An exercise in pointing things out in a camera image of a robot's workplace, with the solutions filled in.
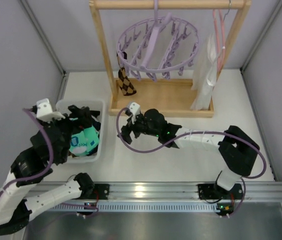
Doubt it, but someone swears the pink clothes hanger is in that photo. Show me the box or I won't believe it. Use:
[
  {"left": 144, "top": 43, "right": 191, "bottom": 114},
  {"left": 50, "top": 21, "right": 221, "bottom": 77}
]
[{"left": 212, "top": 0, "right": 232, "bottom": 73}]

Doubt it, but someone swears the white hanging garment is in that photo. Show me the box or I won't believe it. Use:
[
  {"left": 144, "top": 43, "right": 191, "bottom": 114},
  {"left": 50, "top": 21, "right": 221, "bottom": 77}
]
[{"left": 190, "top": 33, "right": 218, "bottom": 111}]

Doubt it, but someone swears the brown argyle sock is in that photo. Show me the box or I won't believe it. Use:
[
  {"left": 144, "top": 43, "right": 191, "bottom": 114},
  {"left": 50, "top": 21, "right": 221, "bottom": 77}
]
[{"left": 116, "top": 53, "right": 137, "bottom": 96}]

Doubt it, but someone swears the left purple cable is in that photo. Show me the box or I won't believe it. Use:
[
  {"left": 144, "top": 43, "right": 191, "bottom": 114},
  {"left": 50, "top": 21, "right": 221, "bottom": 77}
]
[{"left": 0, "top": 107, "right": 100, "bottom": 232}]

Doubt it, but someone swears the white plastic basket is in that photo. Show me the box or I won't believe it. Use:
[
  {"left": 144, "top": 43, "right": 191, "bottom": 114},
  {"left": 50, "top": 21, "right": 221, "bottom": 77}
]
[{"left": 56, "top": 98, "right": 105, "bottom": 164}]

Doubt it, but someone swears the purple round clip hanger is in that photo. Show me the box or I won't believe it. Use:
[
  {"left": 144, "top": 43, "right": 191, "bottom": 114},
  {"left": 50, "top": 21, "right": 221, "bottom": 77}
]
[{"left": 116, "top": 0, "right": 200, "bottom": 82}]

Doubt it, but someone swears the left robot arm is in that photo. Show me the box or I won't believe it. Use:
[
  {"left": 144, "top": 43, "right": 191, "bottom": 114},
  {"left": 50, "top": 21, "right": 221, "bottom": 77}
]
[{"left": 0, "top": 103, "right": 95, "bottom": 236}]

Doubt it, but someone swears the purple cable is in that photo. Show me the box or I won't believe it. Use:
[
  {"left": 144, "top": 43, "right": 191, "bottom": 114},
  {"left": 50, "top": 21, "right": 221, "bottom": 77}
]
[
  {"left": 115, "top": 107, "right": 268, "bottom": 218},
  {"left": 0, "top": 107, "right": 100, "bottom": 232}
]

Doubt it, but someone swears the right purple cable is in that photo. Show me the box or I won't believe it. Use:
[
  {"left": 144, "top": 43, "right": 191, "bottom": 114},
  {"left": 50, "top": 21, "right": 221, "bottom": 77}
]
[{"left": 115, "top": 107, "right": 268, "bottom": 218}]

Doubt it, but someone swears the wooden clothes rack frame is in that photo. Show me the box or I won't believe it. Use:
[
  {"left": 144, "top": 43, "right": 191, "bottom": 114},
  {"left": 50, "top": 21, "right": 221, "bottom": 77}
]
[{"left": 89, "top": 0, "right": 251, "bottom": 118}]

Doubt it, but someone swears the green sock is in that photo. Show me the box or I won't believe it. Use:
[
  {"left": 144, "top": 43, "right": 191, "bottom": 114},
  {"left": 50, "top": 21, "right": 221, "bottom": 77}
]
[
  {"left": 72, "top": 126, "right": 99, "bottom": 138},
  {"left": 69, "top": 134, "right": 99, "bottom": 157}
]

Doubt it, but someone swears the socks pile in basket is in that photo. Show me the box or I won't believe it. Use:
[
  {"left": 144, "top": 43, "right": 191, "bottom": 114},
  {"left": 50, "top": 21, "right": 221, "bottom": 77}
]
[{"left": 68, "top": 105, "right": 101, "bottom": 158}]

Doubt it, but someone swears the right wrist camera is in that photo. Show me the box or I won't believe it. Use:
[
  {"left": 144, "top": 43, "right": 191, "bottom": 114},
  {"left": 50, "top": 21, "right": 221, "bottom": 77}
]
[{"left": 125, "top": 101, "right": 141, "bottom": 116}]

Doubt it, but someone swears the aluminium mounting rail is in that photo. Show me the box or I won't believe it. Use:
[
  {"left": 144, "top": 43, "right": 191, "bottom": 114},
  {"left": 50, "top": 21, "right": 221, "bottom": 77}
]
[{"left": 20, "top": 181, "right": 282, "bottom": 213}]

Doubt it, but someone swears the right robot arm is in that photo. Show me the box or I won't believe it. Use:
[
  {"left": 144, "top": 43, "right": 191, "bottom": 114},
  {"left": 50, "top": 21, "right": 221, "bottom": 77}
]
[{"left": 116, "top": 108, "right": 262, "bottom": 200}]

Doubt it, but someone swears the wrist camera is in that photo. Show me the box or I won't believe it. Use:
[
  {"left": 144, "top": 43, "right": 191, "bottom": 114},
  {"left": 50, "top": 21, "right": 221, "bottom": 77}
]
[
  {"left": 125, "top": 101, "right": 141, "bottom": 116},
  {"left": 32, "top": 98, "right": 65, "bottom": 123}
]

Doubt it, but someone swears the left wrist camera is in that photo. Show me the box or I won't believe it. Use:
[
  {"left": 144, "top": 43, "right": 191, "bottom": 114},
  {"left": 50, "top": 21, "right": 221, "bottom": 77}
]
[{"left": 32, "top": 98, "right": 65, "bottom": 123}]

